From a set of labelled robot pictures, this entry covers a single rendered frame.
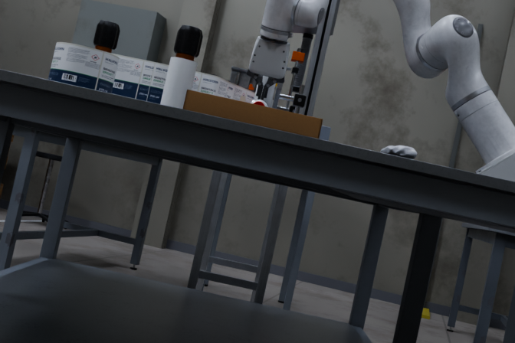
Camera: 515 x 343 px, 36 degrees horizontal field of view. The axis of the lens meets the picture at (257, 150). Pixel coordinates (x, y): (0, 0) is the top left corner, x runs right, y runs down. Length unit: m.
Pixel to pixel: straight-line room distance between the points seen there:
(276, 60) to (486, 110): 0.59
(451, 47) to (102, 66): 1.04
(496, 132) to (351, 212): 4.71
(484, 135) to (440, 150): 4.65
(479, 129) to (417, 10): 0.39
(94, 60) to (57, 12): 5.41
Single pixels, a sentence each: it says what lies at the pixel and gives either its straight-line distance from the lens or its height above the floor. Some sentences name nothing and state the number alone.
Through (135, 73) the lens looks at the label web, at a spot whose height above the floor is 1.01.
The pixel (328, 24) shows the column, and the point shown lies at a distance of 2.70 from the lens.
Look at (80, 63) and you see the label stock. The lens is 2.48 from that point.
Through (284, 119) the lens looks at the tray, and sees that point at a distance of 1.48.
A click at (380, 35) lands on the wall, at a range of 7.07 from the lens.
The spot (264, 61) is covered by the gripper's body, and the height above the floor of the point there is 1.05.
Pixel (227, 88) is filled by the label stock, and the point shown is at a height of 1.04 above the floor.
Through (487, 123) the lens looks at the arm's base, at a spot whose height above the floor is 1.02.
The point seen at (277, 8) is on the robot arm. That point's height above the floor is 1.19.
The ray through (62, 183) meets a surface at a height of 0.55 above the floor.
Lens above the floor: 0.72
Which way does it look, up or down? 3 degrees up
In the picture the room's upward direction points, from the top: 12 degrees clockwise
